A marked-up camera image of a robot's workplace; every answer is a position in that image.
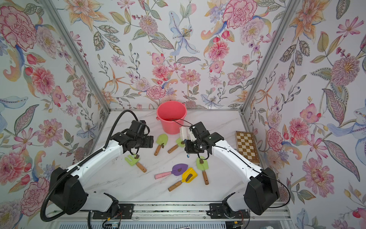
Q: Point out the green hand rake wooden handle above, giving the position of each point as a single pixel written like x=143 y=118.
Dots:
x=133 y=160

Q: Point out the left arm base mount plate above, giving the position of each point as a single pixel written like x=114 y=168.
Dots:
x=123 y=210

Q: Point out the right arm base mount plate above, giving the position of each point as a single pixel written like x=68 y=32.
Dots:
x=221 y=211

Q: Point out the yellow scoop wooden handle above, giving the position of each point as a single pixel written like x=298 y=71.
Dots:
x=187 y=177

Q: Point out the pink plastic bucket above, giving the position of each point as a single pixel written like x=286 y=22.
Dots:
x=171 y=114

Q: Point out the purple trowel pink handle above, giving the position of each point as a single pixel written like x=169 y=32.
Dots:
x=177 y=170

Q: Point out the white blue brush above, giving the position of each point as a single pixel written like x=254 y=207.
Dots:
x=185 y=134

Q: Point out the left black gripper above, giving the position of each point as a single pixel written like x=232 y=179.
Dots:
x=149 y=141

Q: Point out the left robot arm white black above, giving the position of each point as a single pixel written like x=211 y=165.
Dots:
x=66 y=193

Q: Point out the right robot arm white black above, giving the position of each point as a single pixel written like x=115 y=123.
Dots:
x=261 y=186

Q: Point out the green trowel wooden handle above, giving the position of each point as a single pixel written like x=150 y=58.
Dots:
x=161 y=141
x=202 y=165
x=179 y=144

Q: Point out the aluminium rail frame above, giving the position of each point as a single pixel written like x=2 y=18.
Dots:
x=177 y=215

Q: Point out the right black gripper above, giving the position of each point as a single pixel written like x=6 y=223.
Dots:
x=189 y=149

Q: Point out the brown white chessboard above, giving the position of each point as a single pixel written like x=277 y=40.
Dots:
x=246 y=146

